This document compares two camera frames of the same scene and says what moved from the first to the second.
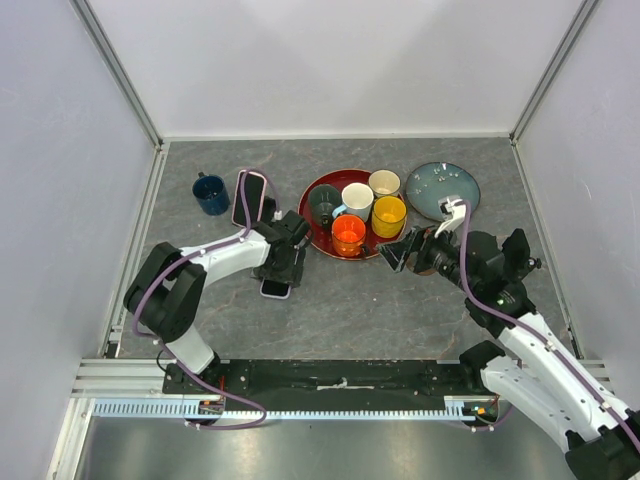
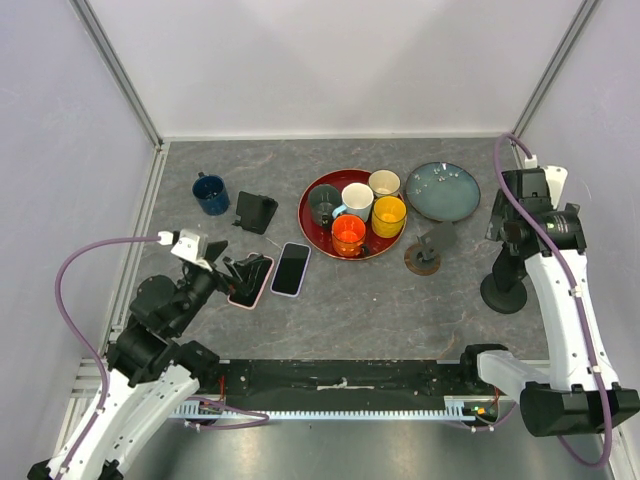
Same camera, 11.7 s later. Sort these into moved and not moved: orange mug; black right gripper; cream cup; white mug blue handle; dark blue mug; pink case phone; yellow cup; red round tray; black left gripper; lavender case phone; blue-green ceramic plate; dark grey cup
Moved: pink case phone; black left gripper; lavender case phone; black right gripper
Not moved: blue-green ceramic plate; dark grey cup; cream cup; orange mug; white mug blue handle; dark blue mug; yellow cup; red round tray
